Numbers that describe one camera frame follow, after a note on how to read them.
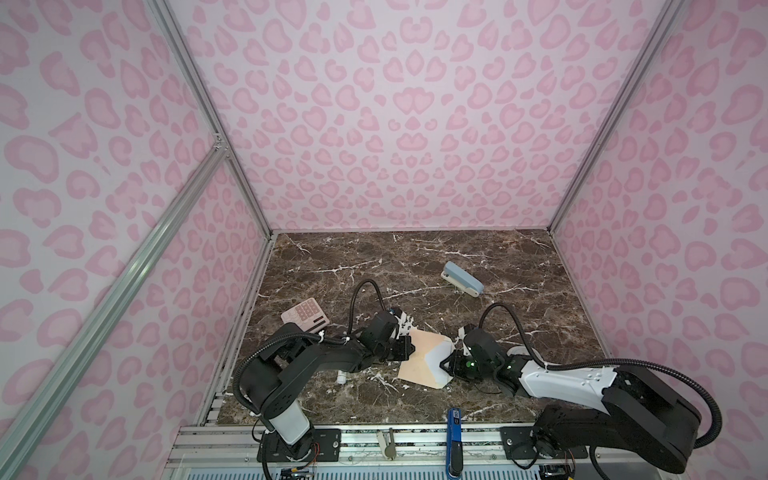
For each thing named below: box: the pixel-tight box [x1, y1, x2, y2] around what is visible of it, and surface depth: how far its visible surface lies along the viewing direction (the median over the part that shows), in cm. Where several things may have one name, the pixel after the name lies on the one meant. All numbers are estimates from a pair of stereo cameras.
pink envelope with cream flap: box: [398, 329, 455, 389], surface depth 88 cm
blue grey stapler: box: [440, 261, 484, 298], surface depth 103 cm
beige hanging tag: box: [376, 427, 397, 461], surface depth 73 cm
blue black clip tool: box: [446, 408, 464, 479], surface depth 73 cm
